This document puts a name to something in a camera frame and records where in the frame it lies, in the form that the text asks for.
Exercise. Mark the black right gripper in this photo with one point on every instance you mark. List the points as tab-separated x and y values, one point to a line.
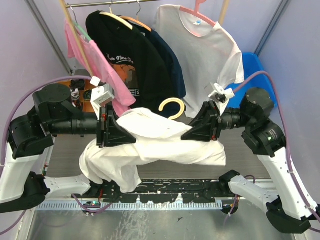
207	125

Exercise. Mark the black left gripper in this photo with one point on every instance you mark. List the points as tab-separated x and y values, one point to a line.
114	135

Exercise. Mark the cream wooden hanger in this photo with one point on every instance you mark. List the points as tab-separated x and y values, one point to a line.
172	107

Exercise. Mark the white t-shirt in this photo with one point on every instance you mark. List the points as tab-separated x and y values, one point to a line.
157	138
206	53

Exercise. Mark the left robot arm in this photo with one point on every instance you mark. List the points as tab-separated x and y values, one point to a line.
31	134

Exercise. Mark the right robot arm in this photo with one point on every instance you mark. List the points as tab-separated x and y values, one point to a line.
285	210

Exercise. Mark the navy blue t-shirt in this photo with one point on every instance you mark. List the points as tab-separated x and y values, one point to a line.
170	59

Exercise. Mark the pink t-shirt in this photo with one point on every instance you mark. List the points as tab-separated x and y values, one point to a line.
100	68

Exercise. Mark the white hanging t-shirt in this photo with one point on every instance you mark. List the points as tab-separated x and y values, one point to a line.
206	53

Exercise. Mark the black printed t-shirt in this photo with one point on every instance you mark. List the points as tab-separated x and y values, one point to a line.
134	58

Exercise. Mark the green hanger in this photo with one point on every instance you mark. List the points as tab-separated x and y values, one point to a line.
84	35

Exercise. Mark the wooden hanger under black shirt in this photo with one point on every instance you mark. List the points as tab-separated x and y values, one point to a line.
115	17

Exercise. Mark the wooden hanger under navy shirt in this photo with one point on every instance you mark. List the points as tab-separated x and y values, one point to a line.
136	19

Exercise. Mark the pink plastic hanger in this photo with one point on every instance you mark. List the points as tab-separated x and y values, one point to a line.
195	12

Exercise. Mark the orange wooden organizer tray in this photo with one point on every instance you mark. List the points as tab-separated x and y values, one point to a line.
81	98

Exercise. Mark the black belt roll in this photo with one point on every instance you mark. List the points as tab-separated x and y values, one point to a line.
77	84

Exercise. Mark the blue plastic bin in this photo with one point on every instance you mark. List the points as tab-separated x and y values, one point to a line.
251	65

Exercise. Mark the wooden clothes rack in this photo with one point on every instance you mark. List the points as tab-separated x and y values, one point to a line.
76	33

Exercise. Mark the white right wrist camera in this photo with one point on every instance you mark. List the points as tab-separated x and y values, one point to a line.
220	96

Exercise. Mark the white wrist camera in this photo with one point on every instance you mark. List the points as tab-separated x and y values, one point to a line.
220	96
100	96

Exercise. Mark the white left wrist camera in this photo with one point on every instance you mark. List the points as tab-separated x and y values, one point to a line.
100	96

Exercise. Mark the perforated metal cable tray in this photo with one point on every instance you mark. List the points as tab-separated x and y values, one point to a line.
72	205

